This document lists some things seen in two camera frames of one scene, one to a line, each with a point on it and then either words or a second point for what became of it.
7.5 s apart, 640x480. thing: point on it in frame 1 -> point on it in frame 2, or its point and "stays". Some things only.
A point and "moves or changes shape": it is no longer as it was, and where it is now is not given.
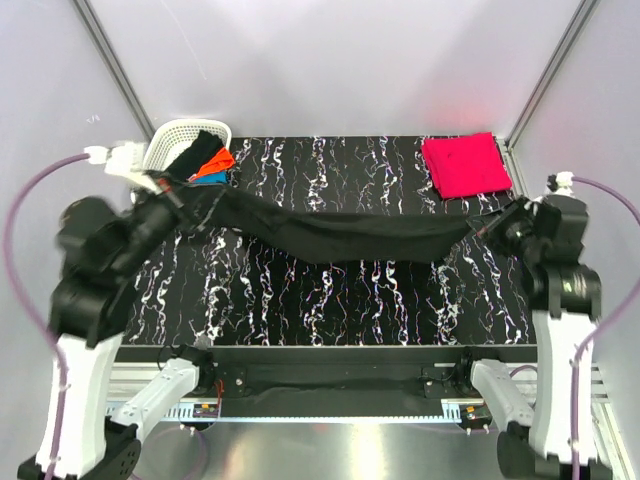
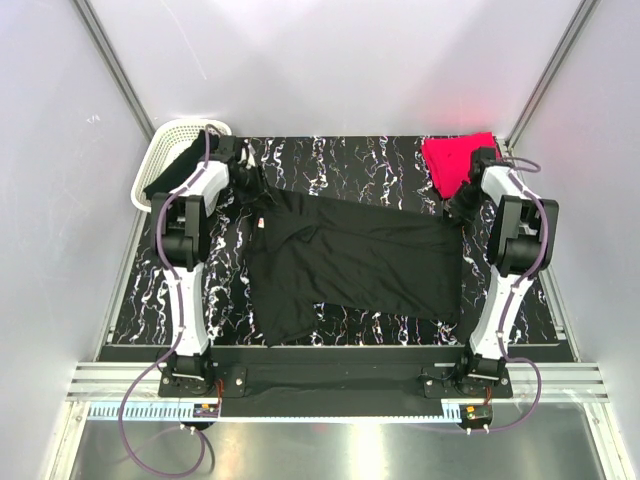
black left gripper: (167, 204) -> (259, 185)
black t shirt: (292, 236) moves or changes shape
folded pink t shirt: (465, 164) stays
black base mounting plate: (378, 380) stays
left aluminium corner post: (114, 65) stays
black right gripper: (520, 209) -> (465, 216)
